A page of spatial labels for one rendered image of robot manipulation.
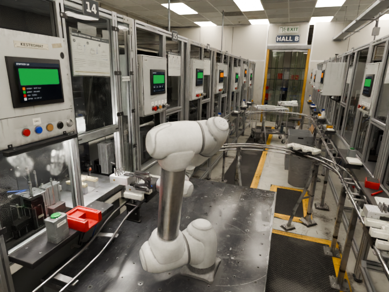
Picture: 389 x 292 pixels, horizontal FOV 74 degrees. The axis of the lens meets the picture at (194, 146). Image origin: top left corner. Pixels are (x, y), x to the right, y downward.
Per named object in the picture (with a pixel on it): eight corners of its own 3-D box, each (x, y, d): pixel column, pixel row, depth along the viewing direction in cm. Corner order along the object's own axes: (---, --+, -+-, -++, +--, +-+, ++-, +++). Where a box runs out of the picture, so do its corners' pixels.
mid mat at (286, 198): (313, 225, 300) (313, 224, 300) (265, 215, 318) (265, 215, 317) (308, 190, 391) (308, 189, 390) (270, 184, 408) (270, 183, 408)
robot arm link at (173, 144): (188, 272, 127) (145, 287, 117) (176, 247, 140) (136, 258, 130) (210, 129, 92) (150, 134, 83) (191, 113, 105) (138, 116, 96)
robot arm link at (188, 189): (166, 198, 152) (173, 179, 160) (191, 203, 147) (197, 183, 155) (161, 188, 144) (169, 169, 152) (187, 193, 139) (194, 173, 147)
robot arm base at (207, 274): (223, 255, 147) (223, 247, 145) (212, 284, 127) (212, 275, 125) (193, 248, 153) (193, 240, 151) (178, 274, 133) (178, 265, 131)
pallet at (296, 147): (284, 151, 311) (285, 143, 308) (291, 149, 319) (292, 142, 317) (314, 160, 284) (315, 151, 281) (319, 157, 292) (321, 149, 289)
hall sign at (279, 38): (299, 42, 827) (300, 34, 820) (275, 43, 851) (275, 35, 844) (299, 43, 830) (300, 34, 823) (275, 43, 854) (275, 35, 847)
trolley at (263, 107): (253, 142, 655) (256, 104, 628) (249, 137, 709) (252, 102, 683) (287, 143, 653) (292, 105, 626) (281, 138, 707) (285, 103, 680)
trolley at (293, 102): (297, 136, 738) (301, 102, 711) (276, 134, 749) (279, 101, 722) (292, 130, 817) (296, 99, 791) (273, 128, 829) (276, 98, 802)
